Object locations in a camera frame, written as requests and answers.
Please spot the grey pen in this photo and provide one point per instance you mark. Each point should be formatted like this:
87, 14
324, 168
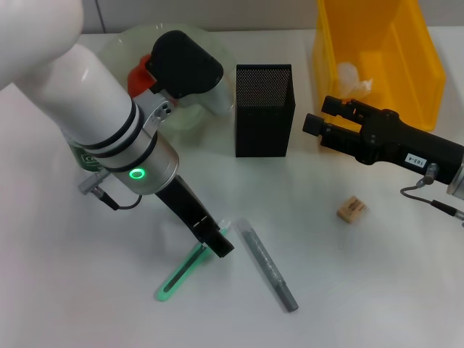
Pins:
264, 261

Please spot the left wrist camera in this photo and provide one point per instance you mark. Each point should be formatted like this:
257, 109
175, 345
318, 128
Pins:
181, 65

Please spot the clear green-label water bottle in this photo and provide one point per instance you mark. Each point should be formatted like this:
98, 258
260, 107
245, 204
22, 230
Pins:
85, 159

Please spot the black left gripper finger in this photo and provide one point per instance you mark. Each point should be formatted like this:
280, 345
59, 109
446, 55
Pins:
217, 243

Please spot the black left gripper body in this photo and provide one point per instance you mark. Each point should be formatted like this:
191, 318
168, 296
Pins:
185, 206

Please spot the white paper ball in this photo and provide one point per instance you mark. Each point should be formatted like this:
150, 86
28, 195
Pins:
349, 78

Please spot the black mesh pen holder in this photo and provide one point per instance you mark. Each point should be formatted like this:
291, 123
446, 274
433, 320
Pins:
262, 119

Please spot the green utility knife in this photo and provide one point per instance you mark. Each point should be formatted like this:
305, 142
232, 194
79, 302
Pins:
174, 282

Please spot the beige eraser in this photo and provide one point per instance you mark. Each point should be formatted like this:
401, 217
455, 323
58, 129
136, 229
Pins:
351, 210

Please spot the red-orange knitted orange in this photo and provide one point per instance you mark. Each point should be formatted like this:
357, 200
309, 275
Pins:
139, 79

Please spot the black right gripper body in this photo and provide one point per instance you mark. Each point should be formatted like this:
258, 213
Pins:
398, 141

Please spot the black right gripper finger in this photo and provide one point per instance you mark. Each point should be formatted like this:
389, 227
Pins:
314, 124
333, 105

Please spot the yellow plastic bin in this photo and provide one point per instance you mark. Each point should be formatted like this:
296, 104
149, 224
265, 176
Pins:
398, 54

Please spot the green glass fruit plate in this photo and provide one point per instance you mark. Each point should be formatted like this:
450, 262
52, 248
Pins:
116, 47

